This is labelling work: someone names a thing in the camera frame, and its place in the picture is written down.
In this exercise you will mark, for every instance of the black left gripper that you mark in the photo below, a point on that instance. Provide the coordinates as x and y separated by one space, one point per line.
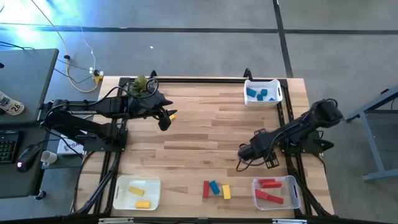
146 105

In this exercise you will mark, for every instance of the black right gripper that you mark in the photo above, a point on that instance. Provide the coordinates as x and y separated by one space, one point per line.
252 147

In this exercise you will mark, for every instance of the yellow rectangular block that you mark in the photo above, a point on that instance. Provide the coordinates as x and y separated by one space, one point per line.
172 117
136 190

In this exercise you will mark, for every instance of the small blue wedge block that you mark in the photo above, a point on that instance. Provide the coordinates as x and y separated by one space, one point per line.
271 99

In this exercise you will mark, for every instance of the blue rectangular block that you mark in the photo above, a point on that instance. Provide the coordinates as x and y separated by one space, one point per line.
251 92

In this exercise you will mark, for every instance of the yellow cylinder block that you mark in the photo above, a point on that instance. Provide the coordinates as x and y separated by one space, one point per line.
226 192
142 204

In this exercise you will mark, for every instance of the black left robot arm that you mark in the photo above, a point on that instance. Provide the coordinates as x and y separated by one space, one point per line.
93 107

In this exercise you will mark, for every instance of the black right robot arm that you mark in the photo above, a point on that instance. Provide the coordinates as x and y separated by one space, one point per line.
298 127

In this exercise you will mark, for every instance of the clear plastic bin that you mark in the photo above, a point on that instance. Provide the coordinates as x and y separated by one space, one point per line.
289 189

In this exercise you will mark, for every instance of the small green potted plant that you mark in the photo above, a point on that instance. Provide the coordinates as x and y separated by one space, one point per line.
140 82

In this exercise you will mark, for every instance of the blue cylinder block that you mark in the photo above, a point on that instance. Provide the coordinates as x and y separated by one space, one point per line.
214 187

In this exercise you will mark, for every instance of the red square bar block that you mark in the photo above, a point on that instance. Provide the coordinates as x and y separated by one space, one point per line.
206 189

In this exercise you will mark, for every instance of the grey metal table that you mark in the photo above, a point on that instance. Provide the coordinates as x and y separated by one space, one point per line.
370 143

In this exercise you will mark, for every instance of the white printed box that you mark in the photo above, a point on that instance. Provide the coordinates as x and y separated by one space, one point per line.
66 148

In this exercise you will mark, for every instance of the white cup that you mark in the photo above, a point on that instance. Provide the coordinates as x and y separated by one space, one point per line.
49 157

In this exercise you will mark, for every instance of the black computer mouse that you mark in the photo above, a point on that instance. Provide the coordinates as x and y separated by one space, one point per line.
28 157

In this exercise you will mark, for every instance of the black desk caster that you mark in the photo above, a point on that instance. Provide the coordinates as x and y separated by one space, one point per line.
40 195

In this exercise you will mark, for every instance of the black keyboard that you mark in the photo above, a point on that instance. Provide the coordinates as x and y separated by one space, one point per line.
9 146

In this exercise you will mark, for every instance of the dark grey desk top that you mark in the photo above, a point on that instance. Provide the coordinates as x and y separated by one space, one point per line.
12 183

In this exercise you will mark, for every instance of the black aluminium table frame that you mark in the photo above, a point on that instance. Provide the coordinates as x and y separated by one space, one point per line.
202 80

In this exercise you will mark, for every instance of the silver metal bracket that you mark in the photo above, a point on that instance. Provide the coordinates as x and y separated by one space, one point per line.
289 221
115 220

